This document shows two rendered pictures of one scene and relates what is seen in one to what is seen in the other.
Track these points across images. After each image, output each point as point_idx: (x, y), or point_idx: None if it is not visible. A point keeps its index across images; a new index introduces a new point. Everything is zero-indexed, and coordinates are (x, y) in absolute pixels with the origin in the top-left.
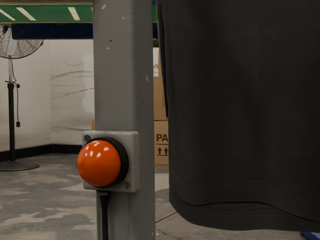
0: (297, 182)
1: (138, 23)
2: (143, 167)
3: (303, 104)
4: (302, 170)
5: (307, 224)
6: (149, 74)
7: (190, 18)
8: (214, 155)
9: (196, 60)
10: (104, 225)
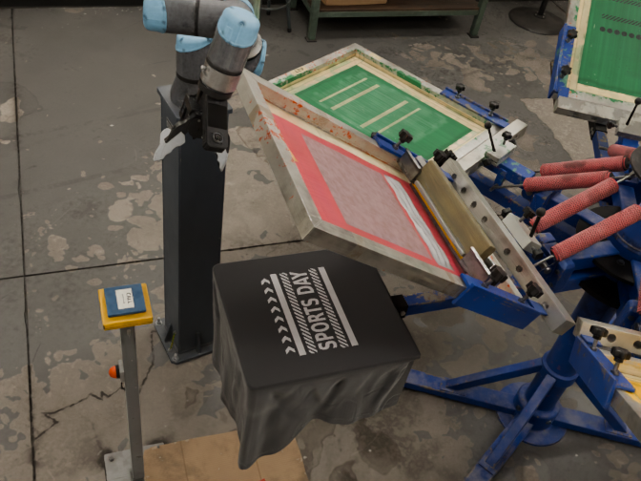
0: (223, 389)
1: (126, 351)
2: (130, 376)
3: (226, 372)
4: (224, 387)
5: (224, 402)
6: (134, 359)
7: (217, 310)
8: (219, 354)
9: (217, 324)
10: None
